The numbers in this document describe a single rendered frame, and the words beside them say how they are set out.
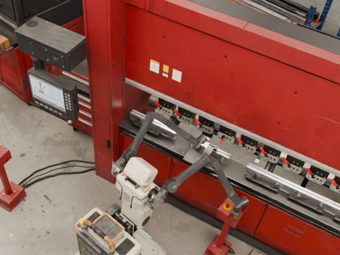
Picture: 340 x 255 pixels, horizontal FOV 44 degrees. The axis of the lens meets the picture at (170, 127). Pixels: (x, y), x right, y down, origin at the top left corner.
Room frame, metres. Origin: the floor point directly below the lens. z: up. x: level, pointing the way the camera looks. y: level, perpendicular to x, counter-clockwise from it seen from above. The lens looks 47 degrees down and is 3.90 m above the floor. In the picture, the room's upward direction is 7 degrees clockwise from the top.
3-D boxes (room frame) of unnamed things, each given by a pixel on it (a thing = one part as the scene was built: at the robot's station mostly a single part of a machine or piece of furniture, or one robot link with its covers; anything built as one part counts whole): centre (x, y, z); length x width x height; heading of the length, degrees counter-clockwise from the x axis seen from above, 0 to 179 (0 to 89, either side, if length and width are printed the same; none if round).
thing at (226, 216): (2.06, -0.62, 0.75); 0.20 x 0.16 x 0.18; 58
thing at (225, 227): (2.06, -0.62, 0.39); 0.05 x 0.05 x 0.54; 58
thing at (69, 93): (2.56, 0.99, 1.42); 0.45 x 0.12 x 0.36; 67
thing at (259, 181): (2.29, -0.87, 0.89); 0.30 x 0.05 x 0.03; 66
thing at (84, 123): (3.51, 0.89, 0.50); 0.50 x 0.50 x 1.00; 66
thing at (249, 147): (2.43, -0.68, 1.26); 0.15 x 0.09 x 0.17; 66
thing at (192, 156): (2.45, -0.28, 1.00); 0.26 x 0.18 x 0.01; 156
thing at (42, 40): (2.66, 1.00, 1.53); 0.51 x 0.25 x 0.85; 67
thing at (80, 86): (2.86, 0.96, 1.18); 0.40 x 0.24 x 0.07; 66
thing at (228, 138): (2.51, -0.50, 1.26); 0.15 x 0.09 x 0.17; 66
